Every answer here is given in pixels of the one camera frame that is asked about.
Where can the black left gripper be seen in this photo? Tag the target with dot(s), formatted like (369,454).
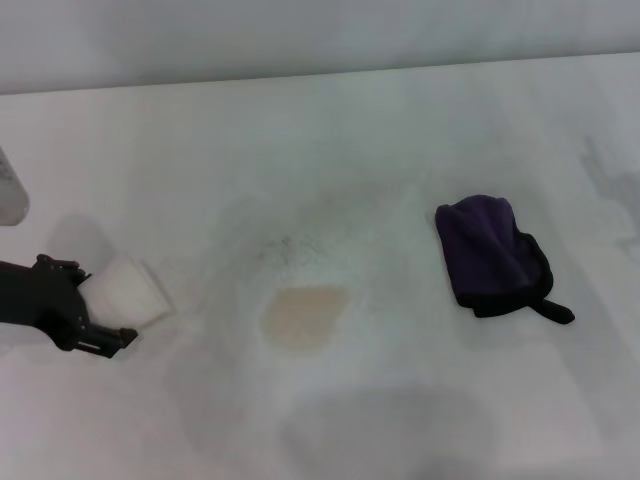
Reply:
(35,300)

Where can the white paper cup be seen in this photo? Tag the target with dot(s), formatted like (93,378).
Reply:
(127,295)

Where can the purple rag with black trim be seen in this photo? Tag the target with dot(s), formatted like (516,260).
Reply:
(487,250)

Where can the brown water stain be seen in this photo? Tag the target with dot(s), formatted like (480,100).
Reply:
(302,316)

